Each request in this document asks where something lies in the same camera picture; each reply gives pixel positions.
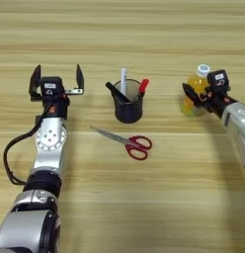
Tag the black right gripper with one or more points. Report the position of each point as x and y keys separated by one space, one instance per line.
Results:
x=218 y=102

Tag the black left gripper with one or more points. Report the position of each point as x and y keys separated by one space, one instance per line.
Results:
x=57 y=108

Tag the orange juice bottle white cap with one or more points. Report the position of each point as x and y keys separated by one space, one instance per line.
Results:
x=197 y=82

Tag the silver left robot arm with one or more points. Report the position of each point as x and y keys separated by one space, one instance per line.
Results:
x=47 y=148

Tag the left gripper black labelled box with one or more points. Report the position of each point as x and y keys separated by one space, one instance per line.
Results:
x=50 y=85

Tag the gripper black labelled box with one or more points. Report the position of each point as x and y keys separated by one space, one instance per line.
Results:
x=219 y=79
x=50 y=85

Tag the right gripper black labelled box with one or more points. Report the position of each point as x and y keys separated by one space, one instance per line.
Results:
x=219 y=79

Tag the red capped marker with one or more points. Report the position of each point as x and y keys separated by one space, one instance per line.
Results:
x=143 y=85

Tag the black marker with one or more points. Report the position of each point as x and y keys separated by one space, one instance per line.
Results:
x=116 y=91

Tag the white pen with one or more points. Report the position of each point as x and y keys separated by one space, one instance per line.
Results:
x=123 y=80

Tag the black mesh pen cup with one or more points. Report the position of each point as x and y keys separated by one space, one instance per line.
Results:
x=128 y=112

